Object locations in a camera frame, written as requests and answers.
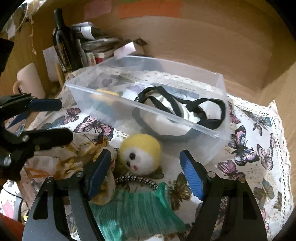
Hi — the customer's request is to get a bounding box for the orange sticky note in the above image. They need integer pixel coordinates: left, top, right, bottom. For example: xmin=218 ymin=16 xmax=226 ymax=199
xmin=118 ymin=1 xmax=182 ymax=19

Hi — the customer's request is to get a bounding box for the clear plastic storage bin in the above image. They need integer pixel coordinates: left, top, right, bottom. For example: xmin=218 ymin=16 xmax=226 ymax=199
xmin=66 ymin=56 xmax=231 ymax=162

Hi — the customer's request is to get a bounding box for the small white box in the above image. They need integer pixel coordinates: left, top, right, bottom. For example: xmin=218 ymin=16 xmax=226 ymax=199
xmin=113 ymin=38 xmax=147 ymax=59

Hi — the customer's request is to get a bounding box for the pink mug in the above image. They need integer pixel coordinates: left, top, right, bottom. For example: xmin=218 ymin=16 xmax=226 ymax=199
xmin=13 ymin=63 xmax=46 ymax=99

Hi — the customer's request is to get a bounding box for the pink sticky note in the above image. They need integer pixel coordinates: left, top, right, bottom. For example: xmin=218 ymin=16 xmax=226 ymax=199
xmin=83 ymin=0 xmax=112 ymax=20

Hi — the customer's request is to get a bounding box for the white black-trimmed fabric mask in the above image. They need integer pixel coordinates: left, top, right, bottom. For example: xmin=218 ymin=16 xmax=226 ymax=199
xmin=132 ymin=86 xmax=226 ymax=142

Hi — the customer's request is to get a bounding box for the butterfly print tablecloth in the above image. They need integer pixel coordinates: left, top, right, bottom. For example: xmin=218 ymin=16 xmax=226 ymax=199
xmin=0 ymin=67 xmax=292 ymax=241

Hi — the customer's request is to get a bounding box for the yellow-haired doll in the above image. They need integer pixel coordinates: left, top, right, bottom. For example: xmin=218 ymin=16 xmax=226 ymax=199
xmin=91 ymin=133 xmax=186 ymax=240

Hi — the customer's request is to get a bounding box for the white paper note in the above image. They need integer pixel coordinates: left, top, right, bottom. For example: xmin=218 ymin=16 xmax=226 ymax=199
xmin=43 ymin=46 xmax=59 ymax=82

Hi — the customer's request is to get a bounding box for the stack of books and papers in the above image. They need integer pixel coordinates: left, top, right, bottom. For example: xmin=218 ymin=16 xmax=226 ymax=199
xmin=70 ymin=22 xmax=130 ymax=67

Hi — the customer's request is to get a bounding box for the yellow green sponge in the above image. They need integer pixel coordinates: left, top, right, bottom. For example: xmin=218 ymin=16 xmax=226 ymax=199
xmin=90 ymin=89 xmax=120 ymax=103

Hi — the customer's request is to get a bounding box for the floral beige cloth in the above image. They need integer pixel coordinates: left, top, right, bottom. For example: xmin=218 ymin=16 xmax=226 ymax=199
xmin=20 ymin=133 xmax=117 ymax=205

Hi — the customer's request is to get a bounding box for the dark wine bottle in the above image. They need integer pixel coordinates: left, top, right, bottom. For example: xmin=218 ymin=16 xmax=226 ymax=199
xmin=53 ymin=9 xmax=83 ymax=72

